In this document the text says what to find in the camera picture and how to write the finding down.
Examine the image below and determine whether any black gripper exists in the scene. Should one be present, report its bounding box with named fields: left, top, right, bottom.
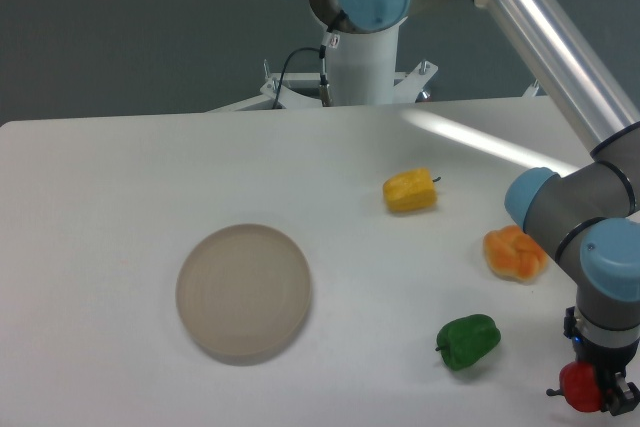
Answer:
left=564, top=306, right=639, bottom=416

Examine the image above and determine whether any red toy bell pepper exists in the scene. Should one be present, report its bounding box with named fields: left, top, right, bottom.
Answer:
left=546, top=361, right=603, bottom=413

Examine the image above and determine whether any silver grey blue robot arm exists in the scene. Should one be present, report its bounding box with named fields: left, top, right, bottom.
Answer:
left=309, top=0, right=639, bottom=415

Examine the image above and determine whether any green toy bell pepper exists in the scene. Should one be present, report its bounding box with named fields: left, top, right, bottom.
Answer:
left=436, top=314, right=501, bottom=372

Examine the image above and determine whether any yellow toy bell pepper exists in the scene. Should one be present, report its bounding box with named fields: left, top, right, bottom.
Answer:
left=382, top=167, right=440, bottom=213

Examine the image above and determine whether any beige round plate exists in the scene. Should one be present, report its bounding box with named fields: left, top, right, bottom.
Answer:
left=175, top=224, right=312, bottom=365

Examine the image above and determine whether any orange knotted bread roll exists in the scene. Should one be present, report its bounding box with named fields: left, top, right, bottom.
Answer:
left=483, top=225, right=548, bottom=282

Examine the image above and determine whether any black cable with connector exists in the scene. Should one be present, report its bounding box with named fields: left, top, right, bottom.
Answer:
left=272, top=9, right=351, bottom=109

